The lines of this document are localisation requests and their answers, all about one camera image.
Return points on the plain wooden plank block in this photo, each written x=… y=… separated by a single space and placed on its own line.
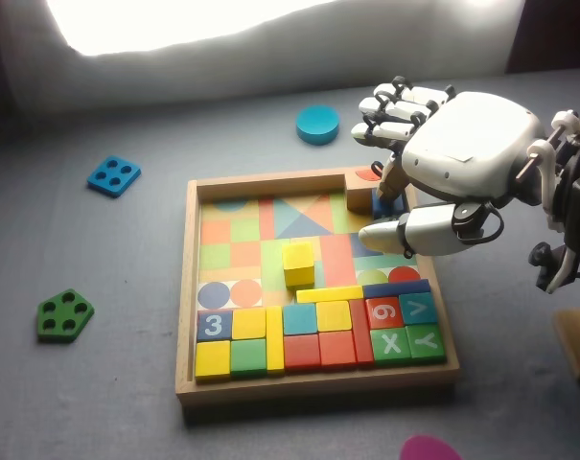
x=579 y=342

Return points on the dark blue letter cube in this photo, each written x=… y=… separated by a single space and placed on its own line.
x=388 y=211

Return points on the wooden puzzle tray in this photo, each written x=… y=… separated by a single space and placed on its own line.
x=318 y=385

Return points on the grey table cloth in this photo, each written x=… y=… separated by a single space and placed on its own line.
x=78 y=407

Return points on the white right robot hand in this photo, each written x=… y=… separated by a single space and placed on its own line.
x=467 y=144

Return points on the wooden block with red semicircle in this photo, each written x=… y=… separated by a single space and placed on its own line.
x=359 y=199

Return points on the blue square four-hole piece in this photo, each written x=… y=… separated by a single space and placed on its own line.
x=113 y=176

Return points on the white backdrop sheet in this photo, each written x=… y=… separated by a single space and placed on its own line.
x=270 y=72

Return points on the green pentagon holed piece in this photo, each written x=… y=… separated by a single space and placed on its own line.
x=64 y=316

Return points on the blue round disc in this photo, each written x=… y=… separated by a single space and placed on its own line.
x=318 y=124

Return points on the yellow cube block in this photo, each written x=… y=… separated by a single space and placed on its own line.
x=299 y=261

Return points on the magenta flat piece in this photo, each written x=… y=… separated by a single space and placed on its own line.
x=428 y=450

